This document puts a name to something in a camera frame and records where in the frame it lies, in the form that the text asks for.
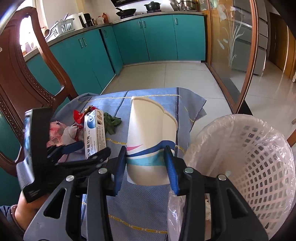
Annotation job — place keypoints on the blue table cloth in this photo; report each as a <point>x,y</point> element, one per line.
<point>104,161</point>

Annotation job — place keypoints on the black range hood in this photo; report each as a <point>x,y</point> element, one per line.
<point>118,3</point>

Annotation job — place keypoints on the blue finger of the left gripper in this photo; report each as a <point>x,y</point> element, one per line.
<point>57,152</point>
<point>95,159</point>

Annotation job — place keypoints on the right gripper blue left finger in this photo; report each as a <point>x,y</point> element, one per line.
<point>119,170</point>

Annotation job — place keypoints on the white tissue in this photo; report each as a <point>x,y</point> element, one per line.
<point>72,134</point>

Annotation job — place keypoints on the teal kitchen cabinets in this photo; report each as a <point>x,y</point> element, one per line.
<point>93,56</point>

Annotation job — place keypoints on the white mesh trash basket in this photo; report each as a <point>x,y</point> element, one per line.
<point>237,182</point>

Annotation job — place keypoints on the person's left hand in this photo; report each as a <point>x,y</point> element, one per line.
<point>25,212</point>

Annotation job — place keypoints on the white paper cup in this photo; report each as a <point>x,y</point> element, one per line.
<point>150,129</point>

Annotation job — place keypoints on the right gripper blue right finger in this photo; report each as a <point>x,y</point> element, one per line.
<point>172,170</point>

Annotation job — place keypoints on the white blue medicine box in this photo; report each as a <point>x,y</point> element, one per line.
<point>94,132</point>

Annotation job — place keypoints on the pink plastic bag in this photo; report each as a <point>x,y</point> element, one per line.
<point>56,134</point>

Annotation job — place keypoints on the dark cooking pot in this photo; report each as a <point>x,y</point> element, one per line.
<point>153,6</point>

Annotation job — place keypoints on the red snack wrapper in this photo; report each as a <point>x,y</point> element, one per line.
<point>79,116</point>

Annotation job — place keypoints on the glass sliding door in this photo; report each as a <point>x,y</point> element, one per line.
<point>234,36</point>

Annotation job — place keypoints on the steel pot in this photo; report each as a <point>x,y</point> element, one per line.
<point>189,5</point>

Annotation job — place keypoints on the white dish rack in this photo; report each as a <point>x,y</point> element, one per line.
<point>60,28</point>

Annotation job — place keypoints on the black wok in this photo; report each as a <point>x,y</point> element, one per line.
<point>125,13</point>

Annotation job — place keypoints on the green vegetable leaf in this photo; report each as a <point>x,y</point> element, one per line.
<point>110,123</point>

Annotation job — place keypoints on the brown wooden chair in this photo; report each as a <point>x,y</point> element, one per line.
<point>20,91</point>

